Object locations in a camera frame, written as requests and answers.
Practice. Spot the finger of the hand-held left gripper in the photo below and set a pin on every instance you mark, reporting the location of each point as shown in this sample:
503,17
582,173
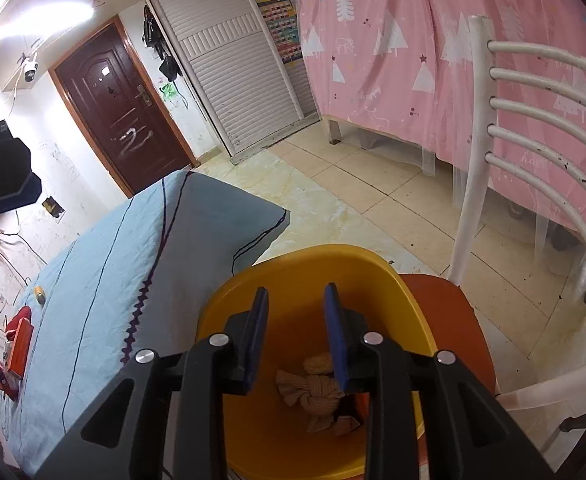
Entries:
27,189

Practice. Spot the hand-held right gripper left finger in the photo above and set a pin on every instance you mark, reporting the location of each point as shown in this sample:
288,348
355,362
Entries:
254,340

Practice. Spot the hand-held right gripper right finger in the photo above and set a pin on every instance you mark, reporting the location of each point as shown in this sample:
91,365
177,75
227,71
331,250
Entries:
335,340

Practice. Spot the beige knotted cloth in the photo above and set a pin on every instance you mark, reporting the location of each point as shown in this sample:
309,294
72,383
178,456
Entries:
318,390

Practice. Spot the yellow plastic bin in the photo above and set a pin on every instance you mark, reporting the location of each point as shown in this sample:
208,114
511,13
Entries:
293,280

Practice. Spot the yellow plastic cup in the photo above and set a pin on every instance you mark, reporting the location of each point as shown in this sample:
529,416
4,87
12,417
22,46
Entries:
39,294

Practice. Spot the blue printed bedsheet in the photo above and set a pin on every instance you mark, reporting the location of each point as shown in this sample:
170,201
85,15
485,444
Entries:
103,270

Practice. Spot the dark brown wooden door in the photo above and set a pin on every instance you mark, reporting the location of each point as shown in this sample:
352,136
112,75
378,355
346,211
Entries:
118,110

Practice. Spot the red striped sock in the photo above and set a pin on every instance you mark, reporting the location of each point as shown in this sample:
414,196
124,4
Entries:
17,317

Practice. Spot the orange cardboard box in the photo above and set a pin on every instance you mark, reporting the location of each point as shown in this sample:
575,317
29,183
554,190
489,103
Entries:
20,352

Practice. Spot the ceiling tube light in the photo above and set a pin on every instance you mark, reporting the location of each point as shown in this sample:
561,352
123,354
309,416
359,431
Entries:
33,22

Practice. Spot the black hanging bag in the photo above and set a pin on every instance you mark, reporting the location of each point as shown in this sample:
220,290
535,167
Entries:
168,66
152,30

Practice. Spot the white chair orange seat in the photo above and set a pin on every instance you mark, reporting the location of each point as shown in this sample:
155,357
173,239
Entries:
473,160

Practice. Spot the white slatted wardrobe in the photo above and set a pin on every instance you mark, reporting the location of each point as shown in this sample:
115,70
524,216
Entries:
233,60

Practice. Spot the pink tree print curtain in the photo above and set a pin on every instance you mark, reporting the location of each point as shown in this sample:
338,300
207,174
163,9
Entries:
398,60

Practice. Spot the colourful grid chart poster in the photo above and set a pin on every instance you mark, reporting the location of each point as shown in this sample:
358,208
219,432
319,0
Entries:
282,27

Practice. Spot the small wall picture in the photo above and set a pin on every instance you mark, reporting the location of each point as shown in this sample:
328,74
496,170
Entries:
52,206

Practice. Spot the white security camera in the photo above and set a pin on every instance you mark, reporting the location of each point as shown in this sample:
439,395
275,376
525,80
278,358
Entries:
29,71

